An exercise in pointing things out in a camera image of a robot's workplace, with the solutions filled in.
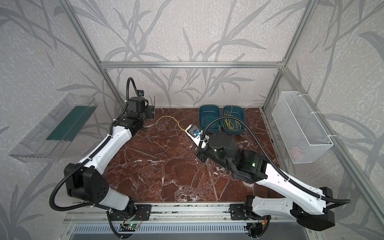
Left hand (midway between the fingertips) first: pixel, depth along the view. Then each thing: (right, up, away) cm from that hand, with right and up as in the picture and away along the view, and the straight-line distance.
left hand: (144, 101), depth 82 cm
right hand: (+29, -16, -23) cm, 40 cm away
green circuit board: (-1, -61, -12) cm, 62 cm away
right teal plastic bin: (+61, -5, +35) cm, 70 cm away
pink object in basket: (+78, -27, -10) cm, 83 cm away
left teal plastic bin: (+36, -5, +31) cm, 48 cm away
